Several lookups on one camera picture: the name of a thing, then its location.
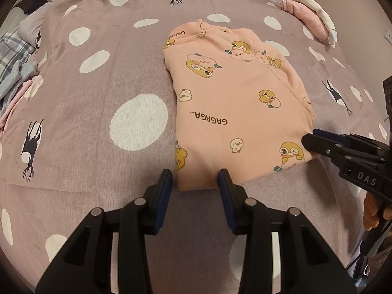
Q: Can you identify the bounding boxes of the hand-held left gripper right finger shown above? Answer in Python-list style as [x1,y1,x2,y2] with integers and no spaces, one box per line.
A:
[217,168,357,294]

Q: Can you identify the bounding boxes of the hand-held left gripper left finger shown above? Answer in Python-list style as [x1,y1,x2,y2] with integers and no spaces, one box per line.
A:
[35,168,173,294]

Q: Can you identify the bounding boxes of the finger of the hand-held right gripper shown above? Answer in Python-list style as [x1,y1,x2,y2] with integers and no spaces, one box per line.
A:
[312,129,386,153]
[302,134,347,161]

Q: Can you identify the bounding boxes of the pink duck-print shirt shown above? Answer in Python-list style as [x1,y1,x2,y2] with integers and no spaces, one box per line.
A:
[162,19,317,192]

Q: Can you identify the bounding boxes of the person's right hand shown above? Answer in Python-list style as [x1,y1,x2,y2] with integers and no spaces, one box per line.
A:
[363,195,381,231]

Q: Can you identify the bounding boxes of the folded pink cloth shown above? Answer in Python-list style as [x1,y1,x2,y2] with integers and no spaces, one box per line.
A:
[283,0,330,42]

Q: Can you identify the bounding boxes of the folded white cloth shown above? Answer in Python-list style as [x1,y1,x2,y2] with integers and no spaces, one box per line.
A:
[288,0,339,44]

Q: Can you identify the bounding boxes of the mauve polka dot blanket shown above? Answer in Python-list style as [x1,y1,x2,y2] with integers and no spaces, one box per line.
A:
[0,0,389,294]

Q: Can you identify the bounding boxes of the light pink cloth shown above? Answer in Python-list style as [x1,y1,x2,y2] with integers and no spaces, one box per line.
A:
[0,76,43,132]

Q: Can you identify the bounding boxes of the plaid cloth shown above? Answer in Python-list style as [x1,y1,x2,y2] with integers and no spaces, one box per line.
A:
[0,34,39,98]

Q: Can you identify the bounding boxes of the grey lilac quilt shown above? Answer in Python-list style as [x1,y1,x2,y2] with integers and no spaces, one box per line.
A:
[18,0,54,40]

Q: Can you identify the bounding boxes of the dark brown pillow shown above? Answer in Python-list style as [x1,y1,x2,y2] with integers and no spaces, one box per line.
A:
[12,0,48,16]

